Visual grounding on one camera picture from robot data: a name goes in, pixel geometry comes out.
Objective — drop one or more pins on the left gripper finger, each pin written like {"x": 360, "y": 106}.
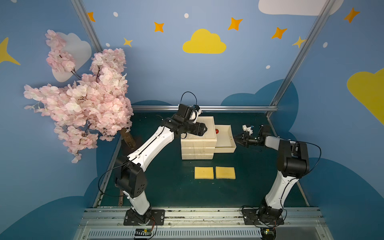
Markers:
{"x": 203, "y": 131}
{"x": 202, "y": 127}

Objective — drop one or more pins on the cream drawer cabinet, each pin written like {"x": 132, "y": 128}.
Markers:
{"x": 200, "y": 147}

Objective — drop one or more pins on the dark tree base plate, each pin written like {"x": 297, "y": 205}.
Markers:
{"x": 129, "y": 144}

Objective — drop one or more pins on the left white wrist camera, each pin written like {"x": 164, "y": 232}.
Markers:
{"x": 197, "y": 111}

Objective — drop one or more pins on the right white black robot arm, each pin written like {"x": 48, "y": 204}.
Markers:
{"x": 292, "y": 164}

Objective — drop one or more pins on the pink cherry blossom tree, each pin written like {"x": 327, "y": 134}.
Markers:
{"x": 94, "y": 107}

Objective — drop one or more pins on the left green circuit board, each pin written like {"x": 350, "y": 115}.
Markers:
{"x": 143, "y": 233}

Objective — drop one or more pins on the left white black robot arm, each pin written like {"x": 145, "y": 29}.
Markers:
{"x": 131, "y": 178}

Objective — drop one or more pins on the right small circuit board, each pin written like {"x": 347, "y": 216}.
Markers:
{"x": 268, "y": 234}

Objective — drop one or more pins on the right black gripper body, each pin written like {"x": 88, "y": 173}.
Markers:
{"x": 245, "y": 141}

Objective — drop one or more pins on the aluminium front rail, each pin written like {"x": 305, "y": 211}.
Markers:
{"x": 202, "y": 224}

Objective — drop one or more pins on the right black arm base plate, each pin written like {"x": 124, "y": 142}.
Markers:
{"x": 265, "y": 217}

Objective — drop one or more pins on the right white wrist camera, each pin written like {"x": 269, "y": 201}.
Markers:
{"x": 248, "y": 129}

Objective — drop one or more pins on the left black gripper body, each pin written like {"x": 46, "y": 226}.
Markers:
{"x": 197, "y": 129}

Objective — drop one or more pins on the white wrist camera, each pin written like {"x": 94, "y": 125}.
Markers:
{"x": 197, "y": 111}
{"x": 248, "y": 129}

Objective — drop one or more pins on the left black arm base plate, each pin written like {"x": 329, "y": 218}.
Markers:
{"x": 151, "y": 217}

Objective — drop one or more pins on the yellow sponge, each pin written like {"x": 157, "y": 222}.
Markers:
{"x": 225, "y": 173}
{"x": 204, "y": 173}

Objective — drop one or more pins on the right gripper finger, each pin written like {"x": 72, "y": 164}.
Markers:
{"x": 240, "y": 142}
{"x": 239, "y": 137}

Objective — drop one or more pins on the brown slotted spatula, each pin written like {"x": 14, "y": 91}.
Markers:
{"x": 121, "y": 198}

